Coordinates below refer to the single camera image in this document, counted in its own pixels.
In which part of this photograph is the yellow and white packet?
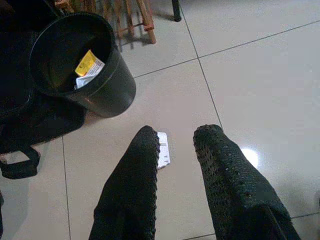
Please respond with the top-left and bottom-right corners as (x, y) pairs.
(74, 49), (106, 77)

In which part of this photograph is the black bag with strap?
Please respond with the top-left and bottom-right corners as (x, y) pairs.
(0, 0), (87, 180)

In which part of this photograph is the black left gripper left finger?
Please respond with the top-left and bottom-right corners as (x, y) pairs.
(87, 125), (161, 240)

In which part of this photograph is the white crumpled wrapper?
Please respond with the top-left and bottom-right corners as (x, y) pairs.
(74, 74), (97, 90)

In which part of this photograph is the black round rubbish bin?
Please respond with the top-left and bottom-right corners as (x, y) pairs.
(29, 11), (137, 118)

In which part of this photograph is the black table leg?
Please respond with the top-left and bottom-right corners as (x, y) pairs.
(171, 0), (182, 22)

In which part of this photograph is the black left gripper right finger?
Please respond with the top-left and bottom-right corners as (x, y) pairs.
(192, 123), (303, 240)

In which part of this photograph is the wooden chair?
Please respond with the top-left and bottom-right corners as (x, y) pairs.
(54, 0), (157, 45)

